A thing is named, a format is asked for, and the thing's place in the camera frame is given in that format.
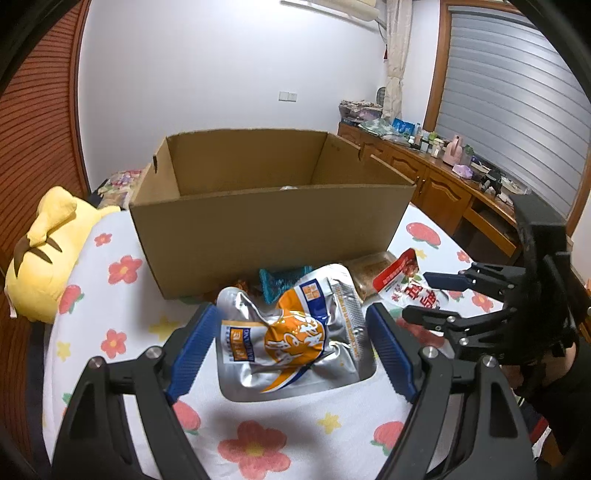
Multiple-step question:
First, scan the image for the red white snack pack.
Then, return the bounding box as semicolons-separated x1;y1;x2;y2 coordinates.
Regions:
372;248;449;310

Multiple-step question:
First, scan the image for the sesame soft candy pack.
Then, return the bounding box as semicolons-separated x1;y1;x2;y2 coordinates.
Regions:
344;251;397;301

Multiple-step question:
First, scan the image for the silver orange snack pouch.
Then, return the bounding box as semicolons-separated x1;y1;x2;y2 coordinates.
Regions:
216;264;376;402

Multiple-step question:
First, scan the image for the small orange brown candy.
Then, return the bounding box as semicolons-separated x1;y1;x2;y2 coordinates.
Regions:
235;279;250;294

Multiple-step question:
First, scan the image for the teal candy wrapper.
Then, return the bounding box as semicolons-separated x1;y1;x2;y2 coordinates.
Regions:
259;266;312;305

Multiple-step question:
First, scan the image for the person's right hand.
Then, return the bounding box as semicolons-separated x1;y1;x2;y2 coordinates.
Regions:
501;342;590;399

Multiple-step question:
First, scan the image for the wooden sideboard cabinet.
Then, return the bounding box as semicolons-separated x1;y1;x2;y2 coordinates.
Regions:
338;122;522;264

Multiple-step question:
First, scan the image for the pink kettle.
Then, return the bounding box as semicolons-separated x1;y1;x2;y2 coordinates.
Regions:
443;135;463;167

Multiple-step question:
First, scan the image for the window roller blind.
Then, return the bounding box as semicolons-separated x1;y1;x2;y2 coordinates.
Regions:
435;6;590;216

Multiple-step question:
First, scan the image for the yellow Pikachu plush toy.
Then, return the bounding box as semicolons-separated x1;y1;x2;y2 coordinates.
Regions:
4;186;120;324

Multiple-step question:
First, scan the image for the blue box on sideboard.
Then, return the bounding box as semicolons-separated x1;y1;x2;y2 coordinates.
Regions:
392;118;416;136

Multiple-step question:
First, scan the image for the floral bed quilt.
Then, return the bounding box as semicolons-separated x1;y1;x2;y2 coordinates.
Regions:
97;169;142;210

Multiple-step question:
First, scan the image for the brown cardboard box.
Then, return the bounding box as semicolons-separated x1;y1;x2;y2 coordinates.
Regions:
130;129;416;299

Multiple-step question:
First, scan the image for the beige curtain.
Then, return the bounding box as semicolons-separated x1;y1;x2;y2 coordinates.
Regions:
383;0;413;120

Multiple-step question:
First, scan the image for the wooden louvered wardrobe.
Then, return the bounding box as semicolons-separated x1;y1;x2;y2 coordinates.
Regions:
1;1;90;461

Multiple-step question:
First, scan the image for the wall switch plate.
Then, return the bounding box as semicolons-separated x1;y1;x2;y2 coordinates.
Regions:
277;91;297;103

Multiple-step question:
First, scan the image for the wall air conditioner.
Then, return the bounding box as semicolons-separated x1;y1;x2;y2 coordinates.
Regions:
287;0;380;22

